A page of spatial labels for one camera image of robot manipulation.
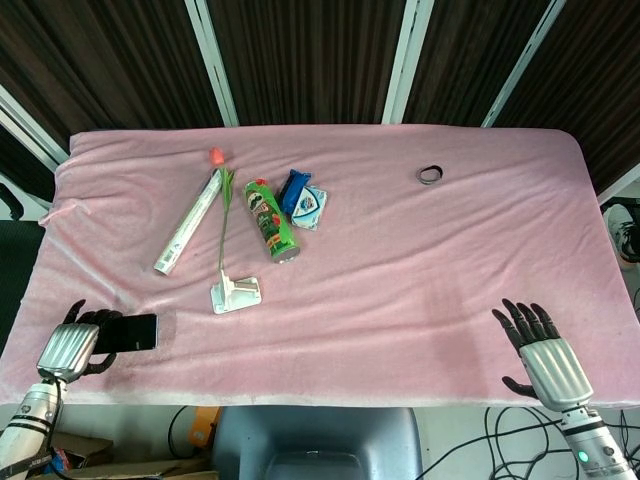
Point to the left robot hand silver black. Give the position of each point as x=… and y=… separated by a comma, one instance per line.
x=67, y=350

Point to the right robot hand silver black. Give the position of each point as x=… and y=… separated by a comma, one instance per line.
x=555, y=370

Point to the black screen smartphone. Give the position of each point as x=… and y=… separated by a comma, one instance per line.
x=127, y=334

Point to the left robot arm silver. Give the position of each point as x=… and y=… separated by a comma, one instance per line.
x=27, y=425

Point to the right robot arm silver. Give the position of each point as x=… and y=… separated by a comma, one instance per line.
x=592, y=445

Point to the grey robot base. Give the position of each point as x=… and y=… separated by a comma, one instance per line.
x=315, y=440

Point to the white phone stand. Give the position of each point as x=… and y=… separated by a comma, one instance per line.
x=237, y=295

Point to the black chair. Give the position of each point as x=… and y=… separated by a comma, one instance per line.
x=17, y=260

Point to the brown cardboard box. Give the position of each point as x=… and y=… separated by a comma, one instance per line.
x=125, y=467

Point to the orange object under table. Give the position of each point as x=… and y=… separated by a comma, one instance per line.
x=205, y=425

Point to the black and white shoe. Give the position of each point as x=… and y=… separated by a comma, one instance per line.
x=620, y=225

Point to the long white tube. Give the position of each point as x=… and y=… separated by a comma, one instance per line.
x=187, y=225

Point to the pink table cloth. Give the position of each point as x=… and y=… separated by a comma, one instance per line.
x=400, y=275

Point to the green Pringles can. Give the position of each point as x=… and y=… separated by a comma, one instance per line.
x=270, y=220

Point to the red artificial tulip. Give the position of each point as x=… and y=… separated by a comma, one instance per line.
x=216, y=156

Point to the white tissue pack blue print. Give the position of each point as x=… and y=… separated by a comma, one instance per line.
x=310, y=207

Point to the dark brown screen panel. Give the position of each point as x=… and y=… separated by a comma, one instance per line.
x=600, y=90
x=110, y=60
x=475, y=55
x=310, y=60

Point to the white screen frame post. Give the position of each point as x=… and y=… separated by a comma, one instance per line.
x=405, y=60
x=620, y=186
x=30, y=130
x=522, y=60
x=212, y=60

